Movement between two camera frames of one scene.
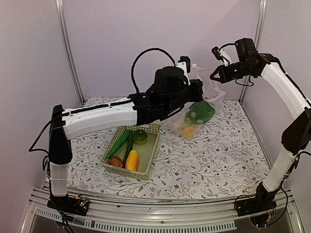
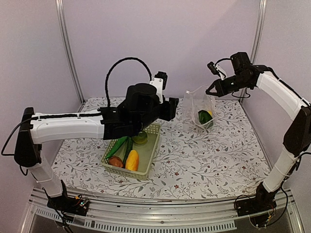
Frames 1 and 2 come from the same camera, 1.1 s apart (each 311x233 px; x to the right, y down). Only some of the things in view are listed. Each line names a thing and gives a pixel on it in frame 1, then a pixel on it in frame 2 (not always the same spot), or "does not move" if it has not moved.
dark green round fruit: [140, 136] does not move
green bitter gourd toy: [120, 142] does not move
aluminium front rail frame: [112, 212] does not move
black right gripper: [224, 76] to [221, 91]
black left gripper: [198, 86] to [170, 106]
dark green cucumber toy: [129, 147] does not move
